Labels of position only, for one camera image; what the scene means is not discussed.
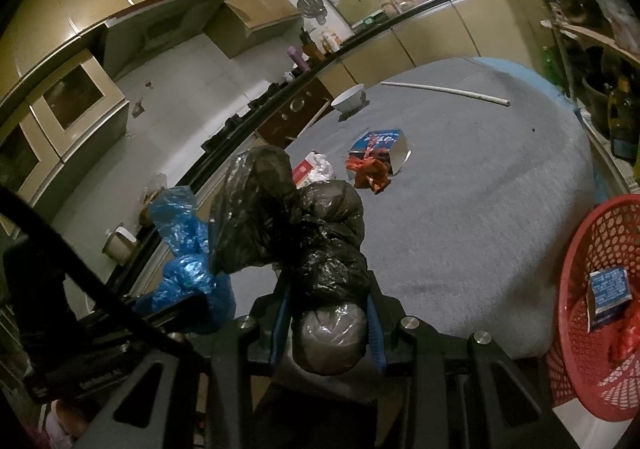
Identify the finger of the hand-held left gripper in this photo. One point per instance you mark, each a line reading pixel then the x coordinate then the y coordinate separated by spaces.
pixel 160 326

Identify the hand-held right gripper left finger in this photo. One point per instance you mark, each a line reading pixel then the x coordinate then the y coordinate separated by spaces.
pixel 280 326

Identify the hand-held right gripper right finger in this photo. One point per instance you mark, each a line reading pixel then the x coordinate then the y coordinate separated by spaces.
pixel 376 331

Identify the blue plastic bag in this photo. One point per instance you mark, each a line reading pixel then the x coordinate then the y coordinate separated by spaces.
pixel 185 274

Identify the black plastic bag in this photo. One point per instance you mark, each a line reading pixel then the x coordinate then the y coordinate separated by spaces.
pixel 330 229

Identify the orange wrapper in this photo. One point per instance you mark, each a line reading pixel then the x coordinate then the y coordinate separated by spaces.
pixel 371 174

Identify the white tissue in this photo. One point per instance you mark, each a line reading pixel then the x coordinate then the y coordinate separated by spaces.
pixel 323 169

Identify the blue and white box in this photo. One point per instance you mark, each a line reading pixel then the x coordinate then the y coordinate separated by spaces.
pixel 375 139

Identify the red plastic basket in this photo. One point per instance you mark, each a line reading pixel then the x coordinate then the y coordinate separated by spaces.
pixel 575 279

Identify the white cup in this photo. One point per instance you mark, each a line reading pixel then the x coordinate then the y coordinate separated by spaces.
pixel 119 246

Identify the red and white small box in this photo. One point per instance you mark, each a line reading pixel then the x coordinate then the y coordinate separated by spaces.
pixel 301 172

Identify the grey tablecloth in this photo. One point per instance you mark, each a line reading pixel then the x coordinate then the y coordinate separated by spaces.
pixel 475 204

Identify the brown cabinet front with knobs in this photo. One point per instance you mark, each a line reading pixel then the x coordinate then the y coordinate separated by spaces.
pixel 295 109

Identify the white bowl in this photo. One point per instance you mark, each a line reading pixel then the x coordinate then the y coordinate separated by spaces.
pixel 348 100

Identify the small blue medicine box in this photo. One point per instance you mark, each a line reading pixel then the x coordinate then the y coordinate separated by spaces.
pixel 607 289

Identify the red plastic wrapper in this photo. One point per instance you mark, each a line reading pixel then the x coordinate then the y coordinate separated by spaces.
pixel 626 341

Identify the long white stick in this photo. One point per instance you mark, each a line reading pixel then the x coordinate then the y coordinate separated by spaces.
pixel 450 90

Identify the purple bottle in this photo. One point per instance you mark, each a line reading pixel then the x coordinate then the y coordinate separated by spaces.
pixel 296 60

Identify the seasoning bottles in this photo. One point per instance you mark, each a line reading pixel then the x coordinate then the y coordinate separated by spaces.
pixel 330 41

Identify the blue table cover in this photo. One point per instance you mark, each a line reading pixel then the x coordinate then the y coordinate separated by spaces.
pixel 550 86

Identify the beige kitchen counter cabinets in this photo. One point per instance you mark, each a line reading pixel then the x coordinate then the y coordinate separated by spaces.
pixel 440 24

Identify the green bottle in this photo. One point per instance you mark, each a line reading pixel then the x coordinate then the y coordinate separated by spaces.
pixel 551 66

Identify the hanging metal strainer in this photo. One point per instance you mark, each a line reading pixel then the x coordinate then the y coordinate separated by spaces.
pixel 310 6

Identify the cooking oil bottle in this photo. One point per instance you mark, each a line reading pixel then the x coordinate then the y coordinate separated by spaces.
pixel 621 121

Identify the metal storage rack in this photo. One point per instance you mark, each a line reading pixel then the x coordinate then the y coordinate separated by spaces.
pixel 590 33

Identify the glass door wall cabinets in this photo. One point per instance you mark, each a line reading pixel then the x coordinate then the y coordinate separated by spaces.
pixel 65 104

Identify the open beige wall cabinet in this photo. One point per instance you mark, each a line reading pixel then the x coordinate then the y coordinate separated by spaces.
pixel 255 14

